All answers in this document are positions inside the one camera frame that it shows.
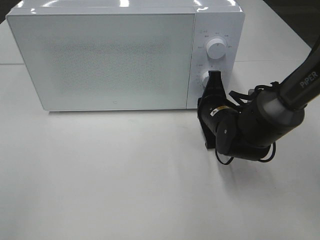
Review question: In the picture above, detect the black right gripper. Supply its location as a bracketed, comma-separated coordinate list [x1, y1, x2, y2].
[197, 70, 239, 133]

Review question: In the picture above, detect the white timer knob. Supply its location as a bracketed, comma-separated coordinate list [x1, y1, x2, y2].
[201, 71, 210, 89]

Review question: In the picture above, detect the white microwave door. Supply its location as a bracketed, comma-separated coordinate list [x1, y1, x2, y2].
[8, 14, 194, 111]

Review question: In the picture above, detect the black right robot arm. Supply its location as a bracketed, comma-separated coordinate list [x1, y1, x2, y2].
[197, 42, 320, 163]

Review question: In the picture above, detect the white upper power knob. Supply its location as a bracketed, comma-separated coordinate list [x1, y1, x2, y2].
[205, 36, 228, 60]

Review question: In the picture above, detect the white microwave oven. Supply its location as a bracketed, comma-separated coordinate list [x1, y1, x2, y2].
[6, 0, 245, 112]

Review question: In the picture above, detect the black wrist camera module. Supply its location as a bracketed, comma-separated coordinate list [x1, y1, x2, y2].
[200, 122, 216, 150]

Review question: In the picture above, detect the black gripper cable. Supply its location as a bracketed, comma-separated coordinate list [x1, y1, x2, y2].
[214, 81, 280, 166]

